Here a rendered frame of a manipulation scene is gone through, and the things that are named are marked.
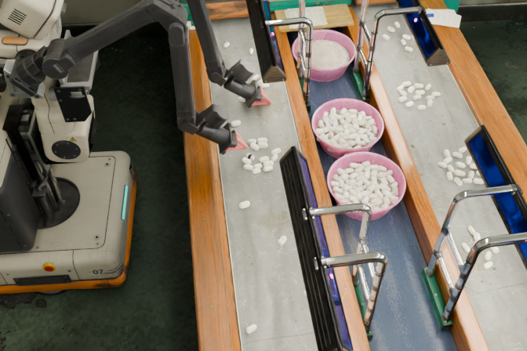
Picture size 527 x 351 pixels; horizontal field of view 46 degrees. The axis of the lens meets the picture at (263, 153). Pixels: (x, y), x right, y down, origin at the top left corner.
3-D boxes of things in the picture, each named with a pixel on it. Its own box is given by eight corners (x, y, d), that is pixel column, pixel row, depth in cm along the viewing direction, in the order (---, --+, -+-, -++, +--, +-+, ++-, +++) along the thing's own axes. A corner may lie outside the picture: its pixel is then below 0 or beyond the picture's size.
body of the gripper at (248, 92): (257, 81, 236) (242, 72, 233) (260, 98, 230) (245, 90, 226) (247, 91, 240) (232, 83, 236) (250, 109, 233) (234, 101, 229)
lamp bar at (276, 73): (263, 84, 204) (262, 67, 198) (241, -20, 245) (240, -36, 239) (286, 81, 204) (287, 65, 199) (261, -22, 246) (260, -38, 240)
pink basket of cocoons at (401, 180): (334, 233, 208) (336, 216, 201) (318, 173, 225) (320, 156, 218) (411, 223, 210) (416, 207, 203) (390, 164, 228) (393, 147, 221)
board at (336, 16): (279, 32, 267) (279, 30, 266) (274, 12, 277) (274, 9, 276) (354, 25, 269) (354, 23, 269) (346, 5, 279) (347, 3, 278)
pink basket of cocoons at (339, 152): (336, 176, 224) (337, 159, 217) (297, 131, 240) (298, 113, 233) (394, 150, 233) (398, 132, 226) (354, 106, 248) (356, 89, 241)
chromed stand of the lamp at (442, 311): (441, 331, 184) (477, 249, 151) (420, 273, 197) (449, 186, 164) (502, 323, 185) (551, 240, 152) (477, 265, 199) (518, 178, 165)
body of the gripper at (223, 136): (232, 123, 214) (215, 115, 210) (235, 144, 207) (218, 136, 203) (221, 135, 217) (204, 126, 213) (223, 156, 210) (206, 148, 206)
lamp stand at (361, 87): (361, 107, 248) (375, 15, 215) (350, 74, 261) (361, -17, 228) (408, 103, 250) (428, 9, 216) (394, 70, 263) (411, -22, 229)
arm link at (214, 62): (180, -38, 210) (173, -27, 201) (196, -41, 209) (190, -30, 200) (214, 73, 234) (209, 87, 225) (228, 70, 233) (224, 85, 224)
